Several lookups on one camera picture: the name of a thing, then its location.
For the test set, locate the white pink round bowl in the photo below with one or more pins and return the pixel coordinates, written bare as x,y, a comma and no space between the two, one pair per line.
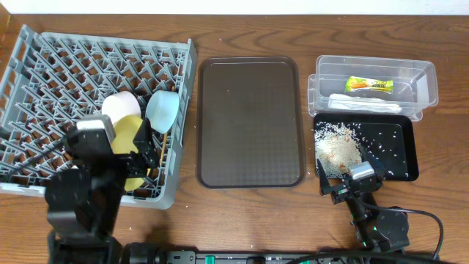
120,105

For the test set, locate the grey plastic dishwasher rack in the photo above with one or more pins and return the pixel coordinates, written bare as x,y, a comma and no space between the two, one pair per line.
52,80

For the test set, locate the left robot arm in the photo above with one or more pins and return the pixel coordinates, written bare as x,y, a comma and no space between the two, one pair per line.
83,202

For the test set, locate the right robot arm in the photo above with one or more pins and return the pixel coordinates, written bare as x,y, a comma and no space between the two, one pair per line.
383,230

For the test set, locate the clear plastic waste bin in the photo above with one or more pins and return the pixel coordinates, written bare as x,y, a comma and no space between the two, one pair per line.
415,83

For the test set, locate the black rectangular waste tray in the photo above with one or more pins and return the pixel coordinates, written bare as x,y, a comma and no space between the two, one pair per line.
403,122

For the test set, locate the yellow round plate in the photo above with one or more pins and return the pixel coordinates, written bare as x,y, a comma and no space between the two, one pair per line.
126,135

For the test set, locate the wooden chopstick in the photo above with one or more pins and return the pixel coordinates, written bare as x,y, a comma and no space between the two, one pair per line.
163,148

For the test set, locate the spilled rice food waste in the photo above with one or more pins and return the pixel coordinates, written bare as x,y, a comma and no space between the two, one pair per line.
337,146

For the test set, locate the white paper napkin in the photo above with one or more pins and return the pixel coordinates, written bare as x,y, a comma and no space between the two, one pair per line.
349,103

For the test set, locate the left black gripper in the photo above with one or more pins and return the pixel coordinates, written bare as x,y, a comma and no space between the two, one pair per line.
137,162

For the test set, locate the green snack wrapper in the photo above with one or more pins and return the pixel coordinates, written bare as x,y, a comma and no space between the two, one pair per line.
356,84

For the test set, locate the dark brown serving tray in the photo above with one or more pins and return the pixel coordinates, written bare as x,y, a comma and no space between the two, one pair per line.
249,123

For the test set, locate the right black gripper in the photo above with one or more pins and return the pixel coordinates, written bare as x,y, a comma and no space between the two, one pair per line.
326,188

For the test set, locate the light blue bowl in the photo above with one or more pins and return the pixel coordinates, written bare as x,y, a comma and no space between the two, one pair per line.
162,110

